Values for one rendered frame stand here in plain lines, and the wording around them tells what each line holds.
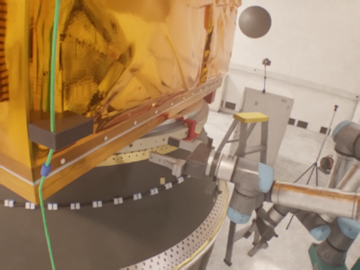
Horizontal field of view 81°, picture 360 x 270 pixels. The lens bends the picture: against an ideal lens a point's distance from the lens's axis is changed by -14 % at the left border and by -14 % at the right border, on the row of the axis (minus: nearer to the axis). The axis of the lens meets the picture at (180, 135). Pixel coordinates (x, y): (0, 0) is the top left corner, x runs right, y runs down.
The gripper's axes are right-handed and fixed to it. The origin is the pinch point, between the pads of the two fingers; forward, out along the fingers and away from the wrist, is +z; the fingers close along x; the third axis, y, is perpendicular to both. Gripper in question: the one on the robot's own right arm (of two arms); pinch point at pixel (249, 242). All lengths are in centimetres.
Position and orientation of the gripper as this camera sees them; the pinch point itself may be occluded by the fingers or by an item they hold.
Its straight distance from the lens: 118.8
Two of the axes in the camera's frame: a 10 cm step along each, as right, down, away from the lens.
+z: -5.5, 8.1, 2.3
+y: 8.4, 5.5, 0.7
